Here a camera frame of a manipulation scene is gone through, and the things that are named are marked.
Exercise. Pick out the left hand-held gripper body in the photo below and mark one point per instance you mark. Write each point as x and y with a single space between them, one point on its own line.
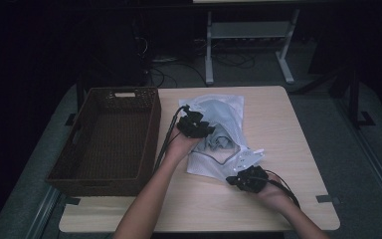
192 124

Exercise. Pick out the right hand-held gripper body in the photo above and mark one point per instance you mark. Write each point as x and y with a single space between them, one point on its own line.
252 179

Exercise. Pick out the light blue garment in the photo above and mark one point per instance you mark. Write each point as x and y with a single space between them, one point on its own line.
219 142

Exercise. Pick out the white mesh laundry bag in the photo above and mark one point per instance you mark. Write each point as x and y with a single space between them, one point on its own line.
205 166

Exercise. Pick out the brown woven basket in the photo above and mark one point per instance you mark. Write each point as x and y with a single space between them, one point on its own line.
106 132

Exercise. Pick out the person's left hand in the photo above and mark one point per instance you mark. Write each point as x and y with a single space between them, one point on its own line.
180 147

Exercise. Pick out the person's right hand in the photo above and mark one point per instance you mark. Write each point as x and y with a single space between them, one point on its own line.
275 197

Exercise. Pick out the grey power strip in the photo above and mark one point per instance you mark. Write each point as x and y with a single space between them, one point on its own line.
164 60

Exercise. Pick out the black metal stand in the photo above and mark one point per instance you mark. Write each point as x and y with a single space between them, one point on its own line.
354 99

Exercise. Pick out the white metal desk frame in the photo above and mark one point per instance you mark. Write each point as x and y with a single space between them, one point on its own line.
248 30

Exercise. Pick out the black floor bracket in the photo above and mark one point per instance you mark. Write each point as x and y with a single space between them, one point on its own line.
70 119

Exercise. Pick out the metal floor rail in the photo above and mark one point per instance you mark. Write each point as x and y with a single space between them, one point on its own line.
44 212
378 172

